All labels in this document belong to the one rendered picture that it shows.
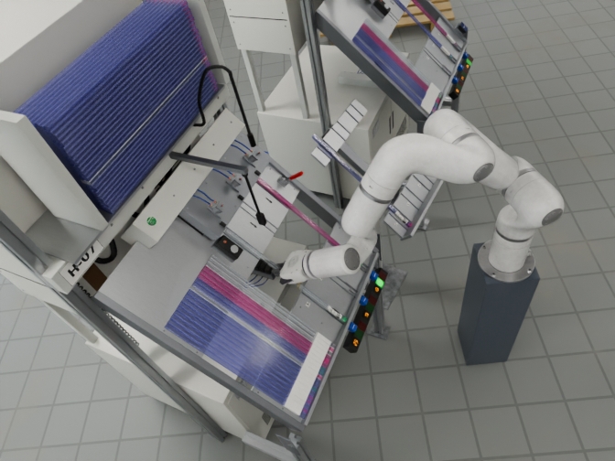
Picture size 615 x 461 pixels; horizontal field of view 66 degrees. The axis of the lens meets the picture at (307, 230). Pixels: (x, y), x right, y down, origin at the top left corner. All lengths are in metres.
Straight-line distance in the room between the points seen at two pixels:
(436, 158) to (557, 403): 1.51
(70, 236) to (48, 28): 0.48
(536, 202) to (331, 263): 0.59
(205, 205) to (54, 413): 1.68
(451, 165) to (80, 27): 0.95
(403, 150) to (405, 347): 1.44
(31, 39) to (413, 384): 1.92
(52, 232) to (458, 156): 0.97
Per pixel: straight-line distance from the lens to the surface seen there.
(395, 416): 2.26
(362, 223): 1.19
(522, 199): 1.47
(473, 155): 1.12
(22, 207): 1.32
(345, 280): 1.67
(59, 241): 1.25
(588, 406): 2.42
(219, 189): 1.44
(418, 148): 1.11
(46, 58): 1.31
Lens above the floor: 2.16
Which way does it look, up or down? 50 degrees down
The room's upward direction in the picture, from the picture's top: 14 degrees counter-clockwise
